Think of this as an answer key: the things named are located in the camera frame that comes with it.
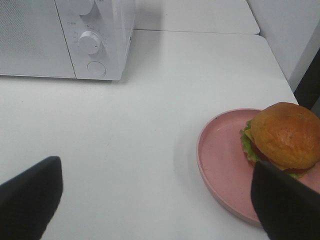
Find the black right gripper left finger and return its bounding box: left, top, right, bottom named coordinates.
left=0, top=156, right=64, bottom=240

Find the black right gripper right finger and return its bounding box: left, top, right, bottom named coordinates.
left=250, top=161, right=320, bottom=240

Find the pink round plate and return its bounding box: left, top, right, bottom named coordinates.
left=196, top=108, right=261, bottom=226

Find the burger with lettuce and cheese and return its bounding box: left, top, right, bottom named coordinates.
left=239, top=102, right=320, bottom=179

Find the round white door button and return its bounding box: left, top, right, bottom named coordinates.
left=87, top=61, right=106, bottom=77

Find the lower white microwave knob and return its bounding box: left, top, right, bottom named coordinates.
left=78, top=30, right=105, bottom=55

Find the white microwave knob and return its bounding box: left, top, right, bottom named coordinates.
left=78, top=30, right=105, bottom=55
left=78, top=0, right=95, bottom=16

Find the white microwave oven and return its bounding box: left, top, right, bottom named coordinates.
left=0, top=0, right=136, bottom=81

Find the upper white microwave knob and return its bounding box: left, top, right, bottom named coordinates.
left=78, top=0, right=95, bottom=16

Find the dark post at table edge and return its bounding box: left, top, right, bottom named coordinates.
left=294, top=50, right=320, bottom=110

